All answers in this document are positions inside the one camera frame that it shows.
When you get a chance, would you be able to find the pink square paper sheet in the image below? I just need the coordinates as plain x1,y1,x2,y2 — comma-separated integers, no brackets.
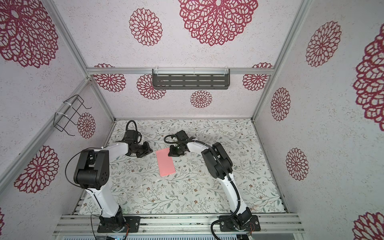
156,148,176,177

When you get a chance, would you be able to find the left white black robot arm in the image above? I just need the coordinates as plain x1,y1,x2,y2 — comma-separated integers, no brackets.
74,141,153,218

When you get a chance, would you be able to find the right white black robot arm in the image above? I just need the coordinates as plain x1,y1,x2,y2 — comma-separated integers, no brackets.
165,140,252,227

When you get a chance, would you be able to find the right wrist camera with cable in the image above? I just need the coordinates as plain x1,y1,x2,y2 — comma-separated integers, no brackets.
164,130,191,145

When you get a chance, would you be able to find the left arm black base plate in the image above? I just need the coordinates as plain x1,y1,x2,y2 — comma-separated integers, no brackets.
97,217,141,233

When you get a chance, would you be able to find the dark grey slotted wall shelf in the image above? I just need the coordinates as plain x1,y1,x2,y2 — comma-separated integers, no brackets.
152,69,231,90

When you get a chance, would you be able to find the black wire wall rack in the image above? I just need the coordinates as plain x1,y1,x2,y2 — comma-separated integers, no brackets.
53,95,92,137

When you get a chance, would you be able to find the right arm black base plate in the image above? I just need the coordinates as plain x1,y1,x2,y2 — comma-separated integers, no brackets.
219,215,261,232

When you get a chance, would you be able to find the aluminium front rail base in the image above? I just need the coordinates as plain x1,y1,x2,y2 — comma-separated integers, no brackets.
53,213,305,236

